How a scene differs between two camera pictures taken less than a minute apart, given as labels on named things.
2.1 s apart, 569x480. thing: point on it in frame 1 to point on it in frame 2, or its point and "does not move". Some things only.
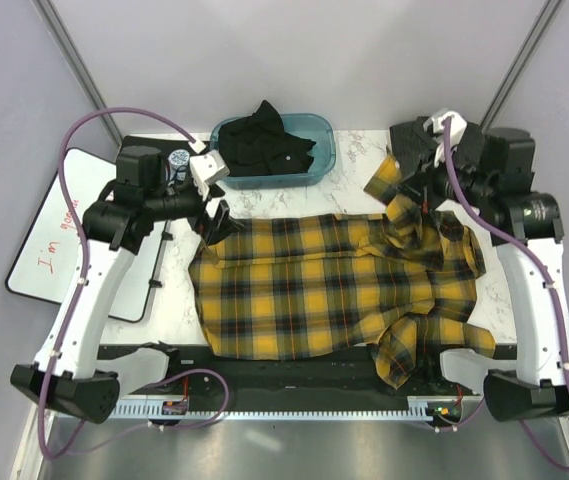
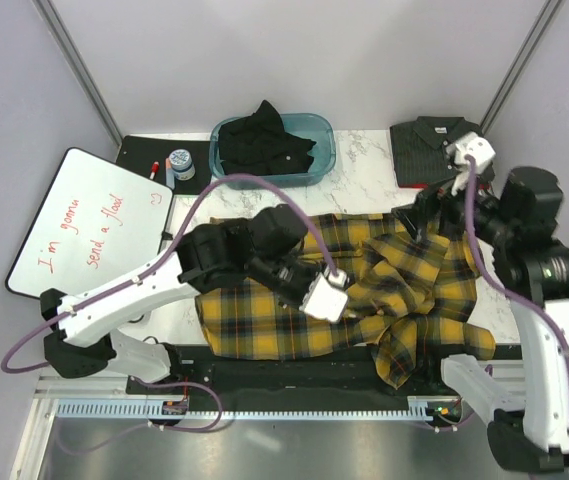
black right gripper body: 435,189 to 453,209
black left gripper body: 207,227 to 286,278
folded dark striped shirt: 413,146 does not move
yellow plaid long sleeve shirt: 392,285 does not move
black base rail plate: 176,372 does not move
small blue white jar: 178,160 does not move
